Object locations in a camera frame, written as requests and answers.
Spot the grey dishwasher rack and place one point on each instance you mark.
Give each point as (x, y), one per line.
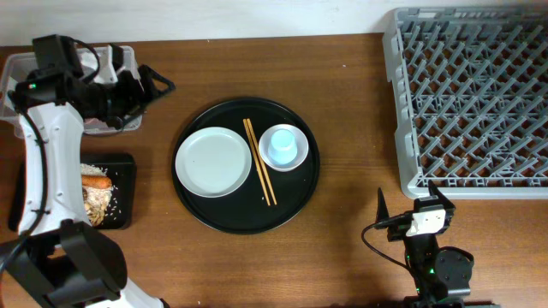
(470, 87)

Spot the white small bowl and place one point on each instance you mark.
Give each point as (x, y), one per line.
(301, 145)

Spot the light blue cup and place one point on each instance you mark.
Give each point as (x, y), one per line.
(282, 148)

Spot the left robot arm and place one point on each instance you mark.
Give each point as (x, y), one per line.
(59, 258)

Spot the wooden chopstick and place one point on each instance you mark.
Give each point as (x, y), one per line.
(256, 161)
(265, 175)

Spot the clear plastic bin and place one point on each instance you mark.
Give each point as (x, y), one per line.
(18, 66)

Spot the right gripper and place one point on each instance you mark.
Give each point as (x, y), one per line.
(435, 193)

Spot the rice and food scraps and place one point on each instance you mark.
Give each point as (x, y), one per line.
(101, 206)

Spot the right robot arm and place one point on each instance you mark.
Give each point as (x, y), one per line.
(441, 274)

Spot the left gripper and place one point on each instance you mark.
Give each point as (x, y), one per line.
(130, 84)

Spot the pale grey plate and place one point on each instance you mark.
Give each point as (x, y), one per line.
(213, 162)

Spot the round black serving tray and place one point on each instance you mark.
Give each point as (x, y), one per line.
(245, 211)

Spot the black rectangular tray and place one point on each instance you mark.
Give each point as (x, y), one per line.
(119, 167)

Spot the orange carrot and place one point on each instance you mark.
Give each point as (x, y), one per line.
(96, 181)

